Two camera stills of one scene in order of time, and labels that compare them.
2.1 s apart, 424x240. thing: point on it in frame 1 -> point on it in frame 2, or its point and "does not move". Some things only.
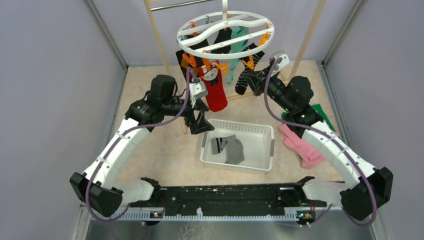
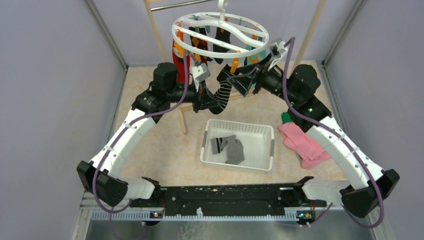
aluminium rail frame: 331,225 does not move
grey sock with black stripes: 234,148 does not move
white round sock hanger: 224,34 does not move
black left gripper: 201,124 -> 203,100
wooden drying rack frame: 150,9 does not move
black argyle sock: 186,60 -> 201,43
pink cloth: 309,155 does not move
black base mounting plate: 232,198 does not move
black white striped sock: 249,63 -> 221,96
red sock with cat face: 216,100 -> 178,51
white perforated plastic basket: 238,146 does not move
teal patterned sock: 237,32 -> 255,58
